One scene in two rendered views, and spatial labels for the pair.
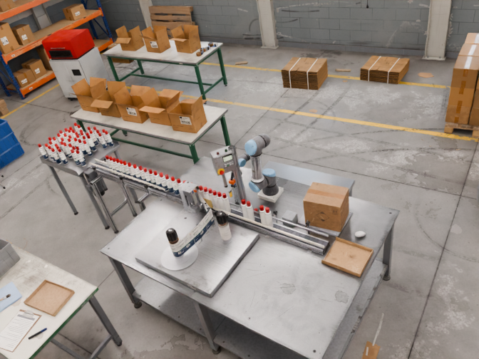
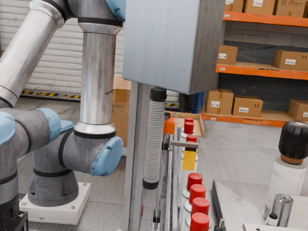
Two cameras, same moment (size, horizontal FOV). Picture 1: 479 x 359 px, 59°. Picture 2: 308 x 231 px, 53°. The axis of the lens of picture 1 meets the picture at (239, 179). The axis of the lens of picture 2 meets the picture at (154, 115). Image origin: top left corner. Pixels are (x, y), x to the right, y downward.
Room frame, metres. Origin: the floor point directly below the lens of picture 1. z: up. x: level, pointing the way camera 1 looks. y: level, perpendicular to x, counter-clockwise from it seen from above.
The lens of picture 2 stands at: (3.31, 0.57, 1.41)
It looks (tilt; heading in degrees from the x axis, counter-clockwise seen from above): 17 degrees down; 231
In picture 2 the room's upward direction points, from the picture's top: 5 degrees clockwise
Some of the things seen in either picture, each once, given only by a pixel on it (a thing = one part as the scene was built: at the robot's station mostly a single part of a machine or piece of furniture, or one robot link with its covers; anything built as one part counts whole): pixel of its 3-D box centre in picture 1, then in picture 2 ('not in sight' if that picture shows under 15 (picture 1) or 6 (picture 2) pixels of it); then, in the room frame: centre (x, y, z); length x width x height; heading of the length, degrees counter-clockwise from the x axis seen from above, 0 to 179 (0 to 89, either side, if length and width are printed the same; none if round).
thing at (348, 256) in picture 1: (347, 256); (179, 122); (2.09, -0.67, 0.85); 0.30 x 0.26 x 0.04; 48
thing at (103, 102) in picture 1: (110, 101); not in sight; (5.44, 1.49, 0.97); 0.44 x 0.38 x 0.37; 146
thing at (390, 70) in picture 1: (384, 69); not in sight; (6.35, -2.72, 0.11); 0.65 x 0.54 x 0.22; 48
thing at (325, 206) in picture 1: (326, 206); (121, 109); (2.52, -0.65, 0.99); 0.30 x 0.24 x 0.27; 56
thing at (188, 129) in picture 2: (263, 215); (186, 150); (2.58, -0.13, 0.98); 0.05 x 0.05 x 0.20
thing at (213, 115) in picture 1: (152, 137); not in sight; (5.26, 1.07, 0.39); 2.20 x 0.80 x 0.78; 51
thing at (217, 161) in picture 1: (223, 161); (172, 37); (2.89, 0.10, 1.38); 0.17 x 0.10 x 0.19; 103
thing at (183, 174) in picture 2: (244, 209); (187, 174); (2.70, 0.01, 0.98); 0.05 x 0.05 x 0.20
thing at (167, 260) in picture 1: (179, 256); not in sight; (2.42, 0.60, 0.89); 0.31 x 0.31 x 0.01
